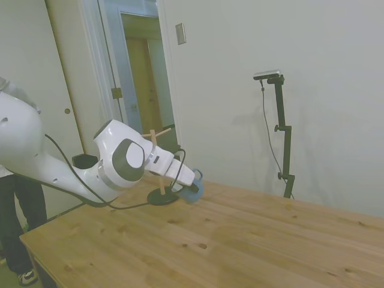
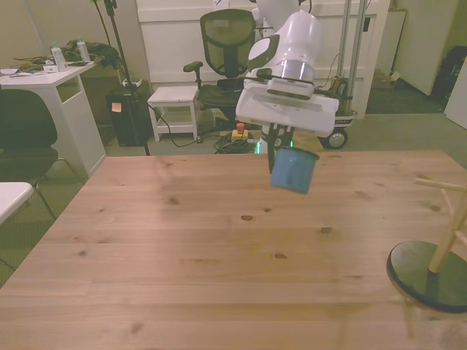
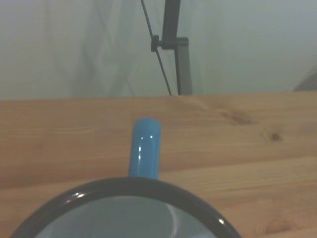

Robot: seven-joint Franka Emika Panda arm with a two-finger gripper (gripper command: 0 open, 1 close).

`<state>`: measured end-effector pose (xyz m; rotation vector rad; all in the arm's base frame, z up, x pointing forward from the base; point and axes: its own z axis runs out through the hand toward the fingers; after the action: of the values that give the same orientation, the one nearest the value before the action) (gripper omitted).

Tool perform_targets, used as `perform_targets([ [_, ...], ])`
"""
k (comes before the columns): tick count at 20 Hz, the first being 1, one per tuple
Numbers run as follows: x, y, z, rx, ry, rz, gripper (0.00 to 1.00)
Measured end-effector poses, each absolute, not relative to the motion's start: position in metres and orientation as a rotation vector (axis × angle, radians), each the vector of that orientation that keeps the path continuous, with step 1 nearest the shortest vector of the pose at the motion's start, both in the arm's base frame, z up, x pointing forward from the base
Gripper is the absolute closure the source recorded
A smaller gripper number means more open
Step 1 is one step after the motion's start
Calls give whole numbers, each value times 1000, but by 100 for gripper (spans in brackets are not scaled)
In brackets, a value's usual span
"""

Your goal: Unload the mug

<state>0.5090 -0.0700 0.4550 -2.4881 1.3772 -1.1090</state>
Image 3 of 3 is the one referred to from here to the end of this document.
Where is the blue enamel mug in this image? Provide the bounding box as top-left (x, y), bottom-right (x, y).
top-left (8, 117), bottom-right (242, 238)

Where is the thin black stand camera cable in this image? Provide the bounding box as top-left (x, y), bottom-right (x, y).
top-left (139, 0), bottom-right (173, 96)

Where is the black camera stand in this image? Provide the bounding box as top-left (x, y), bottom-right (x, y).
top-left (150, 0), bottom-right (194, 96)

